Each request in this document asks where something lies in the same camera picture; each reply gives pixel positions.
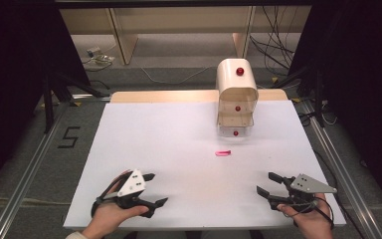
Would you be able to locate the person's right hand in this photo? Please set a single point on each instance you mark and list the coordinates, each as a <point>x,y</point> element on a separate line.
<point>311,222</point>

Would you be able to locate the person's left hand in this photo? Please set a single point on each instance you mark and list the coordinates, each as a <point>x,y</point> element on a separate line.
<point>109,217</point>

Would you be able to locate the aluminium floor rail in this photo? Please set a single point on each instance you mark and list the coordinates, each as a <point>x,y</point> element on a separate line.
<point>341,172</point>
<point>30,172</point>

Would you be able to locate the white drawer cabinet red knobs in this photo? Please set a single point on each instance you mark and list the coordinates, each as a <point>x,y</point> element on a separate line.
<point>233,81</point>

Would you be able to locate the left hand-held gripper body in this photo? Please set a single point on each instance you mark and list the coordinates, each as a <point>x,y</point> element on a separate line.
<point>132,184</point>

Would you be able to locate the black tripod stand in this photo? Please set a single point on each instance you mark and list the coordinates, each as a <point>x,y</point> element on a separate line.
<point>317,96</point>
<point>48,106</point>

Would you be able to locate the dark curtain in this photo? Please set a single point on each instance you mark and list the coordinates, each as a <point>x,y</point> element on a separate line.
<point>364,83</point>
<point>13,83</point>

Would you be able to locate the small pink clip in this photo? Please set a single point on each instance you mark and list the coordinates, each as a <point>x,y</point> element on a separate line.
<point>223,153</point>

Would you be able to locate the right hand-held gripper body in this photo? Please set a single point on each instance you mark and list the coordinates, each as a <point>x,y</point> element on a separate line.
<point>308,185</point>

